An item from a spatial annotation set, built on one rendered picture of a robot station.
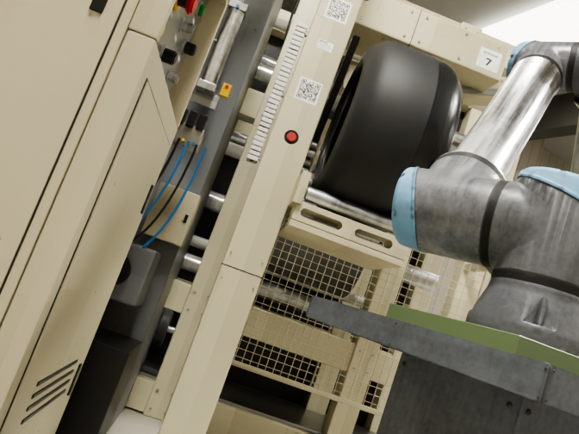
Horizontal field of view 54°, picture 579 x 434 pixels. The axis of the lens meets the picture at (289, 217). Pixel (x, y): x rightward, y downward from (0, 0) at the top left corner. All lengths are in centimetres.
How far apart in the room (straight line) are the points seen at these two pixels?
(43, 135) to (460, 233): 68
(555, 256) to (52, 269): 75
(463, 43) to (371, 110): 80
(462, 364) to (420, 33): 175
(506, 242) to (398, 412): 32
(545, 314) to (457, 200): 22
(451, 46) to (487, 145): 123
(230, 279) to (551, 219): 103
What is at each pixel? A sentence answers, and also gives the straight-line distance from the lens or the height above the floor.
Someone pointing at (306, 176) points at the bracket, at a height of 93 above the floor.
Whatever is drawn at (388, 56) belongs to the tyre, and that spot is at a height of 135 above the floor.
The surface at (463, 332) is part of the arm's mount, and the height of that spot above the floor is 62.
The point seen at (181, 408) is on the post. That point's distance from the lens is 175.
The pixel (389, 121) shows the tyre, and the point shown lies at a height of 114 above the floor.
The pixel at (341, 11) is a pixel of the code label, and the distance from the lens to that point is 195.
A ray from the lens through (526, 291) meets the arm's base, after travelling 92.
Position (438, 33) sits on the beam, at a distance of 233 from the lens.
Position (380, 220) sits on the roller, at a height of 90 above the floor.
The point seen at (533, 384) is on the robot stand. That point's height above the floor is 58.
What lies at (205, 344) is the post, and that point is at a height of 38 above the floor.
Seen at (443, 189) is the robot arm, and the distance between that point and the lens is 99.
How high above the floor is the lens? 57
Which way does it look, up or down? 9 degrees up
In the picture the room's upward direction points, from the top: 20 degrees clockwise
